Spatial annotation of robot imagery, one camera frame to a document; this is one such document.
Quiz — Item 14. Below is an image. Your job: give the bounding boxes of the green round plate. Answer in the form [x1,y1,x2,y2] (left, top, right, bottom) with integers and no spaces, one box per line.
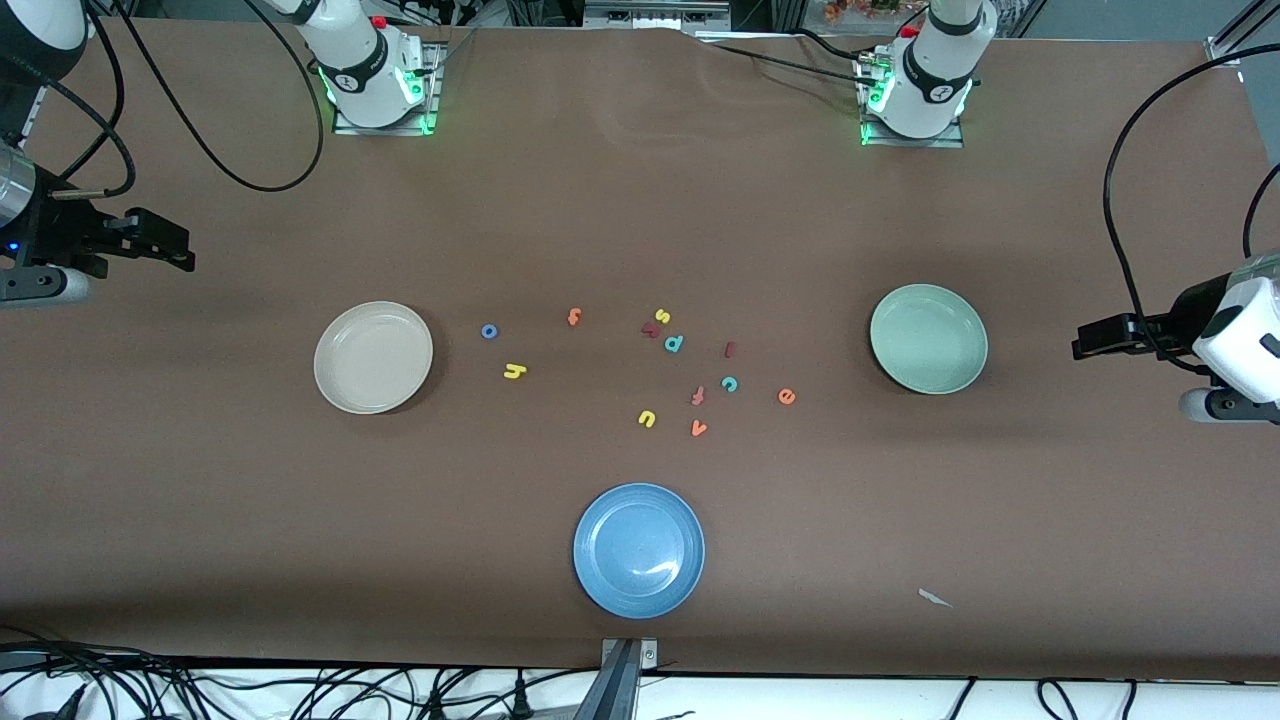
[869,283,989,396]

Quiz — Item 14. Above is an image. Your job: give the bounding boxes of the beige round plate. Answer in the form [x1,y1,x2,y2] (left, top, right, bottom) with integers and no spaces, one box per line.
[313,301,435,415]

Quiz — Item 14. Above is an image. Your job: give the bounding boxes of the table cover sheet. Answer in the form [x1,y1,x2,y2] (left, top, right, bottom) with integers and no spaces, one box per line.
[0,18,1280,683]

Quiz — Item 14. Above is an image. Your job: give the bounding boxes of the orange flowers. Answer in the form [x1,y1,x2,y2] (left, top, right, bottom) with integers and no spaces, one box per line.
[825,0,906,23]

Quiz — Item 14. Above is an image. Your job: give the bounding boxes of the blue round plate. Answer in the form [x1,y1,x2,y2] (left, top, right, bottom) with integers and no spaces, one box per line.
[573,483,706,620]

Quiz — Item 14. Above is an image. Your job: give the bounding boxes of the grey power strip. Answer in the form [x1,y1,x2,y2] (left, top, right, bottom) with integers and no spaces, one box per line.
[585,0,731,31]

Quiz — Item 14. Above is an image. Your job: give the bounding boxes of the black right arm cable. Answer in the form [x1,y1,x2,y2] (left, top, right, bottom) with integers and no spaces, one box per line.
[45,0,328,195]

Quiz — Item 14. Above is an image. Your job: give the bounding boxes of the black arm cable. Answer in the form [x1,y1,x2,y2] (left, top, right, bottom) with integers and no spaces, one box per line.
[45,0,328,195]
[1103,40,1280,376]

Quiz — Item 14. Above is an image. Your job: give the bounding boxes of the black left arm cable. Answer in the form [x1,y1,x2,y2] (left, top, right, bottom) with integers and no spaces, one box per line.
[1103,40,1280,376]

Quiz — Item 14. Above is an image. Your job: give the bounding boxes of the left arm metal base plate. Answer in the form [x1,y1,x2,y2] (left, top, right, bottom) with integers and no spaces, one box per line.
[858,55,966,149]

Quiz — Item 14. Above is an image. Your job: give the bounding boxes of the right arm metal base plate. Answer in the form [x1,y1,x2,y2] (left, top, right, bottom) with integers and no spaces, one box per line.
[333,42,442,136]

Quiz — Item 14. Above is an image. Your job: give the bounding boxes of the black base supply cable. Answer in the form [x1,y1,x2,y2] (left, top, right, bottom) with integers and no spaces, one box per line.
[700,28,873,89]

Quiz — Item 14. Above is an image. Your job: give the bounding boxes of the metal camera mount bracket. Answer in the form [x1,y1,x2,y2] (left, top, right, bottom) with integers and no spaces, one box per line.
[598,637,661,720]

